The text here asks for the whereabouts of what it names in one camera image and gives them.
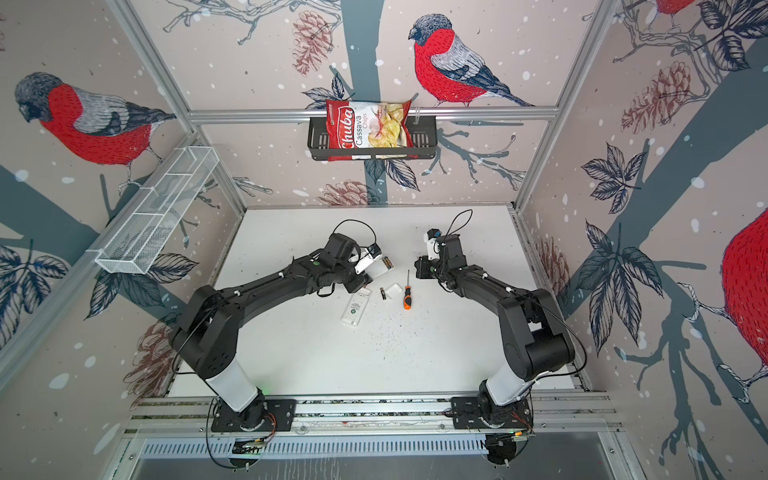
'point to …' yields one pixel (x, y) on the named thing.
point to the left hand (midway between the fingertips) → (365, 271)
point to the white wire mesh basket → (133, 248)
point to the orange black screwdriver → (408, 299)
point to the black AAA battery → (382, 291)
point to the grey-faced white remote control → (371, 253)
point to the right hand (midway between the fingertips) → (413, 268)
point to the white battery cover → (394, 291)
